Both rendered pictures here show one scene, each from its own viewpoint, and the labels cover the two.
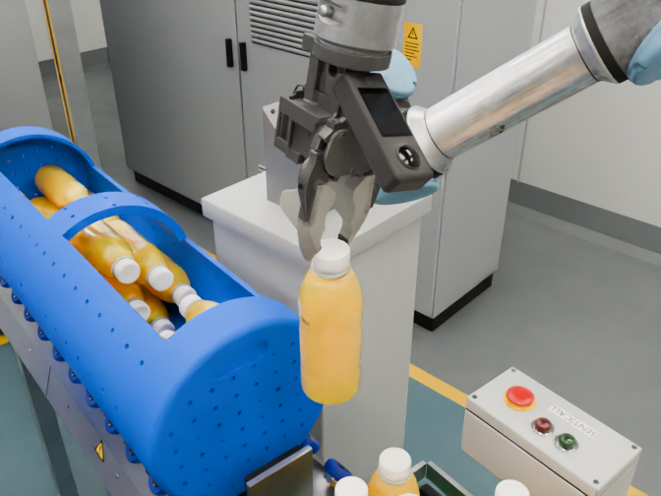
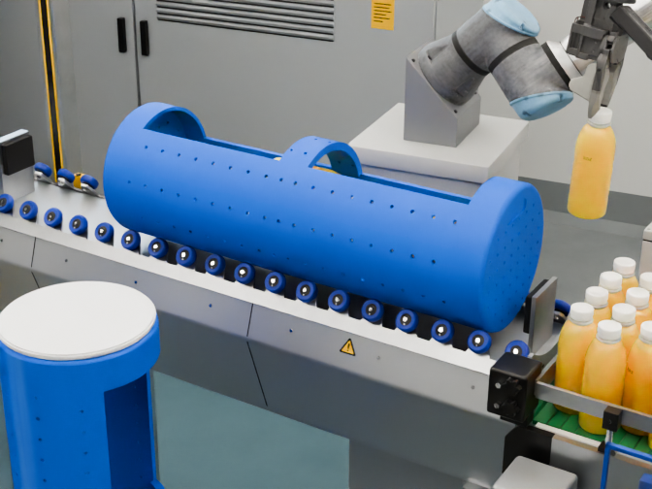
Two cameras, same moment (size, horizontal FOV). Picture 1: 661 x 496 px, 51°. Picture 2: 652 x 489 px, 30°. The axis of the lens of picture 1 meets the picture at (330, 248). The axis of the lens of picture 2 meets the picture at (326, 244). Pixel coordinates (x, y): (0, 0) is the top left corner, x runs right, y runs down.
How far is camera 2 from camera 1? 160 cm
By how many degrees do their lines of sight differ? 18
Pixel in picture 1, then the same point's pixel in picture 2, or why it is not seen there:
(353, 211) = (610, 86)
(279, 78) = (200, 58)
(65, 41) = (61, 27)
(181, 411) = (495, 245)
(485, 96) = not seen: hidden behind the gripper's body
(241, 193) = (375, 138)
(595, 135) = not seen: hidden behind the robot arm
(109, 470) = (365, 359)
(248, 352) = (517, 208)
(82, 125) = (69, 120)
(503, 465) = not seen: outside the picture
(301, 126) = (588, 38)
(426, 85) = (402, 47)
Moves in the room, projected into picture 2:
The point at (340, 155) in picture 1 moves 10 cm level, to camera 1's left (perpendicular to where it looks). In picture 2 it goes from (616, 50) to (563, 56)
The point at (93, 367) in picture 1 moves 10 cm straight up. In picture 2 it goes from (398, 244) to (400, 192)
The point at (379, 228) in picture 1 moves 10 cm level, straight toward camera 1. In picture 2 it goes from (508, 147) to (527, 164)
